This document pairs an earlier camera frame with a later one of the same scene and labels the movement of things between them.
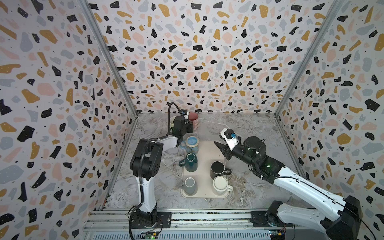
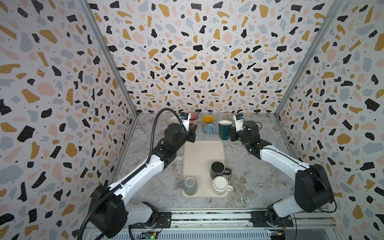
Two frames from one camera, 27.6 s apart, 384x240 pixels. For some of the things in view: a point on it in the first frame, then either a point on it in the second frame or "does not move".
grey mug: x=189 y=185 does not move
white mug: x=220 y=185 does not move
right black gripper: x=229 y=149 -> x=235 y=135
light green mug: x=171 y=121 does not move
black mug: x=217 y=168 does not move
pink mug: x=193 y=117 does not move
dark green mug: x=190 y=162 -> x=224 y=126
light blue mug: x=191 y=144 -> x=208 y=126
